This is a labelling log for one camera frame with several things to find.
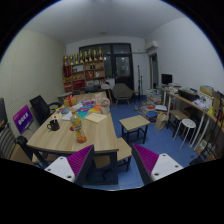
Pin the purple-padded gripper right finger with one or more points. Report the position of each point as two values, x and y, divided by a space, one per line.
153 166

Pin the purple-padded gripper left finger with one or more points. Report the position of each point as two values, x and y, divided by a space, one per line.
73 168

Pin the wooden bench seat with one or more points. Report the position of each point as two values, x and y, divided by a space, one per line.
123 156

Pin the small wooden side table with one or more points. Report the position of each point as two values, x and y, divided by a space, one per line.
134 128

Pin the orange juice plastic bottle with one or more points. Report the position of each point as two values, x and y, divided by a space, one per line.
76 122

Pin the black mug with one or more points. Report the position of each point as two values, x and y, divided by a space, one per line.
53 125

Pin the brown paper bag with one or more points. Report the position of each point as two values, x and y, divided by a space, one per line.
161 121

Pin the stack of books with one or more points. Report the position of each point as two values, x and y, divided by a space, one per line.
150 115

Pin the tan notebook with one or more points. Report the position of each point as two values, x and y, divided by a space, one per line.
95 117

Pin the white round stool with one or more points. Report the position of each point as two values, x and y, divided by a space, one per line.
184 127

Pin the wooden square stool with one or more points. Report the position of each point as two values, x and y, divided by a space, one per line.
175 117

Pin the black office chair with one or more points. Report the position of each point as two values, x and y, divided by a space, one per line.
42 110

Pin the white pot with plant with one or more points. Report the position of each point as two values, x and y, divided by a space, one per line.
105 105

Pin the purple sign board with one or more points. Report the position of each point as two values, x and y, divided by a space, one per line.
23 118

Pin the striped chair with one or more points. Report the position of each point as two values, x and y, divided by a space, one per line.
14 148

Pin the grey armchair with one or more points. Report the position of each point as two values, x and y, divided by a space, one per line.
122 92

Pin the black computer monitor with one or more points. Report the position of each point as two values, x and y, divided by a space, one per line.
167 78

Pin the wooden trophy shelf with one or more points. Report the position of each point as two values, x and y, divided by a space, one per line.
83 69

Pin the white air conditioner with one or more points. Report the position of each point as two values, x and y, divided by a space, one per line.
151 45

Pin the long wall desk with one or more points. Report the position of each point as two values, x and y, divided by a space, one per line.
201 130

